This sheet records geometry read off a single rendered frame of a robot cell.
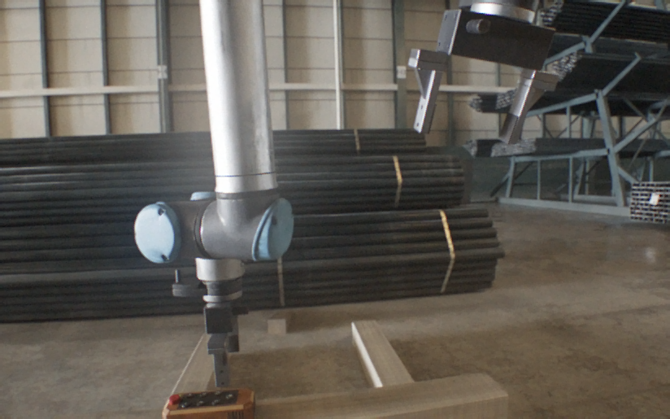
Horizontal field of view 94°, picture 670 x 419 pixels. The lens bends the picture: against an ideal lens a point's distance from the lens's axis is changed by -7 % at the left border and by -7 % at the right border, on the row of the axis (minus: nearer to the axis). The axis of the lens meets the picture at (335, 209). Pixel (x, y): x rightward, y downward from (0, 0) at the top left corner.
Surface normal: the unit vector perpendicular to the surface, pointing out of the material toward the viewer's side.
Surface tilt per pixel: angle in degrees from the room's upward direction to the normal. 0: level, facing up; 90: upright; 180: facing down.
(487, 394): 0
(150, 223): 90
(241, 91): 94
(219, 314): 90
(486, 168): 90
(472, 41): 114
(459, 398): 0
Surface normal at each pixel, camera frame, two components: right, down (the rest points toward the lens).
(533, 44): 0.10, 0.47
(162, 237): -0.32, 0.09
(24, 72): 0.14, 0.08
